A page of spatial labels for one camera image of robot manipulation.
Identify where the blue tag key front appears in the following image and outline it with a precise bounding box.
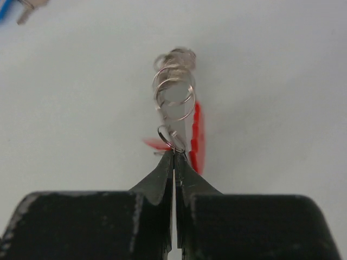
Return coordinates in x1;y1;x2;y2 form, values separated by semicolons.
1;0;49;25

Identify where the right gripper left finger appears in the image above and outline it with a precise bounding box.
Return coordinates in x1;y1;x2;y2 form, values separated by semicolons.
129;151;174;259

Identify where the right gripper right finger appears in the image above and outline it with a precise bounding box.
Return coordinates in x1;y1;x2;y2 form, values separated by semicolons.
174;153;222;259

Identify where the red tag key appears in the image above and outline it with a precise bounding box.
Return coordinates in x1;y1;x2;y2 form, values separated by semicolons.
142;125;187;154

